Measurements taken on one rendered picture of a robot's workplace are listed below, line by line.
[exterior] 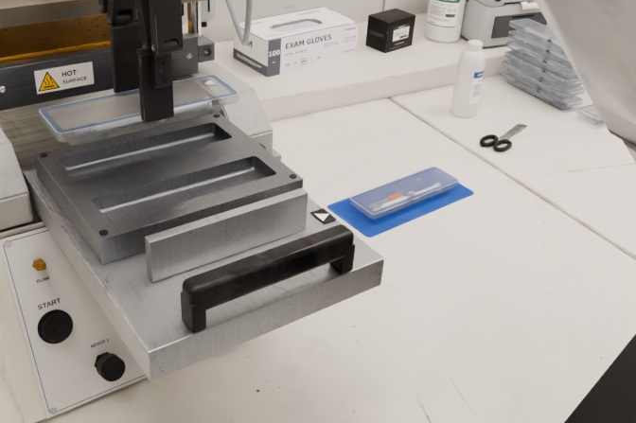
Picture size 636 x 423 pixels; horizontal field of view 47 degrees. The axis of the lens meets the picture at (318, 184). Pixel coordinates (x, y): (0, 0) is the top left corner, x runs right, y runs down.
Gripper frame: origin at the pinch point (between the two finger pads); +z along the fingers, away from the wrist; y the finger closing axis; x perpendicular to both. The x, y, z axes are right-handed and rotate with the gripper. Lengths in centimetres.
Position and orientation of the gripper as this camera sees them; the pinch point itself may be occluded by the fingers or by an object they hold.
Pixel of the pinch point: (141, 75)
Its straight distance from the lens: 72.1
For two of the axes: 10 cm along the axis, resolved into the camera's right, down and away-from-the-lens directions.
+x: 8.1, -2.6, 5.3
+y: 5.9, 4.6, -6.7
